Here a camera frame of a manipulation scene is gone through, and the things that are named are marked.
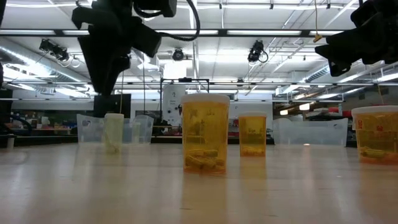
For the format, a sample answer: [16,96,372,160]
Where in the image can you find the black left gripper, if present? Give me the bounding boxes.
[72,0,162,96]

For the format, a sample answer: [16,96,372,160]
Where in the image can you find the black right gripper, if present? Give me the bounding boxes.
[315,0,398,78]

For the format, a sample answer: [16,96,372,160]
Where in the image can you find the pale yellow pill bottle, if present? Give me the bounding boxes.
[104,113,125,154]

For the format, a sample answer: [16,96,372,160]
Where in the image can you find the wide amber bottle red print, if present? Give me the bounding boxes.
[351,105,398,165]

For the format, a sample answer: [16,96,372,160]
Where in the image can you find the large amber pill bottle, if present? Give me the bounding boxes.
[180,93,231,174]

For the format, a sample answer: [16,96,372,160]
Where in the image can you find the small amber pill bottle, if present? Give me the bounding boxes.
[238,111,267,157]

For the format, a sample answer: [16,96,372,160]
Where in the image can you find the red storage bin rack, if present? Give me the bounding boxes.
[328,106,354,118]

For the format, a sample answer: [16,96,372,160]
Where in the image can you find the clear plastic bin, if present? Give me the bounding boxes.
[272,117,349,147]
[76,113,155,145]

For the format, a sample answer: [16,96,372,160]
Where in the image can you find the black monitor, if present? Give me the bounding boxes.
[93,92,132,118]

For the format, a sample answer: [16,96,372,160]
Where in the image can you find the white machine cabinet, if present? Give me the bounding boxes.
[162,83,187,127]

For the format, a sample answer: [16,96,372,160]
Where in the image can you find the black cabinet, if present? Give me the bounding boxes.
[0,89,14,124]

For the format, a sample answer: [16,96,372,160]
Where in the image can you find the black overhead beam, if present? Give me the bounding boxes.
[0,29,343,38]

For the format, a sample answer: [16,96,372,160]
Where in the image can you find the red white equipment cart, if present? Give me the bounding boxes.
[229,118,239,138]

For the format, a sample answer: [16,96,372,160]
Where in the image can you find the yellow hanging cord with plug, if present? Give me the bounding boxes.
[313,0,324,44]

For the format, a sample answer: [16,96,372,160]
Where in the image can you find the thin black hanging cable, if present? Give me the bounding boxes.
[142,57,146,113]

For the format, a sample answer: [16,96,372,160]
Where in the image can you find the round black ceiling camera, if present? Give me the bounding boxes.
[172,48,185,62]

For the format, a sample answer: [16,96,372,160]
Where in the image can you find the black stand frame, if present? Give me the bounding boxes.
[160,77,210,138]

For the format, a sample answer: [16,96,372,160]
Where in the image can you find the black hanging camera with cable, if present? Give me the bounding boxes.
[247,39,269,64]

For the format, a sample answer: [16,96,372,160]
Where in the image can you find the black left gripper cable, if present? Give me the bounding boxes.
[155,0,200,42]

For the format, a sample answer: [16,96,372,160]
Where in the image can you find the dark curved cable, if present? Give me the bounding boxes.
[11,114,34,133]

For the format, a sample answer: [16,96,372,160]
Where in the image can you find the black aluminium table frame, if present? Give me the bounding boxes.
[0,134,398,147]

